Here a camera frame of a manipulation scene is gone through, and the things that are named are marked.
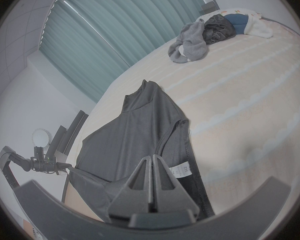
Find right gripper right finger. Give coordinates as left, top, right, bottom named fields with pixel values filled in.
left=152, top=154, right=200, bottom=221

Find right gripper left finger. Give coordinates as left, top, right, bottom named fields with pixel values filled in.
left=108, top=155, right=152, bottom=222

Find black T-shirt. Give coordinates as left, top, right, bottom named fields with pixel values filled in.
left=69, top=79, right=215, bottom=223

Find bed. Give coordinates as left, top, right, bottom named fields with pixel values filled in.
left=61, top=0, right=300, bottom=223

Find round white mirror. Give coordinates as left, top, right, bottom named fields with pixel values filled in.
left=32, top=128, right=51, bottom=147

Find black chest of drawers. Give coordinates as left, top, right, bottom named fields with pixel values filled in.
left=50, top=110, right=89, bottom=157

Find blue-green curtain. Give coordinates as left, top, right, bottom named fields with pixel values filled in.
left=39, top=1, right=130, bottom=104
left=61, top=0, right=210, bottom=67

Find grey garment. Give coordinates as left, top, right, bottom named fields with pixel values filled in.
left=167, top=21, right=208, bottom=64

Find black patterned garment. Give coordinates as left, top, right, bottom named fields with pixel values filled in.
left=202, top=14, right=237, bottom=45

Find dark blue garment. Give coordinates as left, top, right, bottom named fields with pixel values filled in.
left=225, top=13, right=249, bottom=35

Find white garment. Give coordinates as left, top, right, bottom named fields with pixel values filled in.
left=244, top=14, right=273, bottom=39

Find grey bedside table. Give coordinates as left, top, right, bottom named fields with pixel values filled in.
left=201, top=1, right=218, bottom=15

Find white printed pillow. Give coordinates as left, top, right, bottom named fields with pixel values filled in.
left=196, top=8, right=262, bottom=22

